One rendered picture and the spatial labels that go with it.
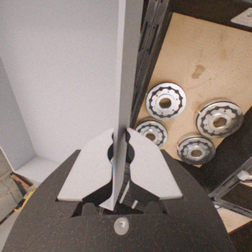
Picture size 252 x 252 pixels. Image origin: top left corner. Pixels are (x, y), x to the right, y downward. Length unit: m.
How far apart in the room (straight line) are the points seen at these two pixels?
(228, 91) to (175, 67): 0.14
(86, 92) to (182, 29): 0.27
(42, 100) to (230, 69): 0.39
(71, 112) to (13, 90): 0.11
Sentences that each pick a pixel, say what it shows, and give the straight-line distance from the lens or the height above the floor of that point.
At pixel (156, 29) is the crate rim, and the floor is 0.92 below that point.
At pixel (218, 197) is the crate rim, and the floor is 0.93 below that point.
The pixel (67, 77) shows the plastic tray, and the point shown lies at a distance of 0.18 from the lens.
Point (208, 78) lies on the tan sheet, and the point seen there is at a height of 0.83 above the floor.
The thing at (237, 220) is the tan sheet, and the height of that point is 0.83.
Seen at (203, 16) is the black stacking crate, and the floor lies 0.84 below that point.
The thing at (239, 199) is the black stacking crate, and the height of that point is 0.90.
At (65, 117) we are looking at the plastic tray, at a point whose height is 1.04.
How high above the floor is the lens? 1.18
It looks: 59 degrees down
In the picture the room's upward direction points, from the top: 151 degrees counter-clockwise
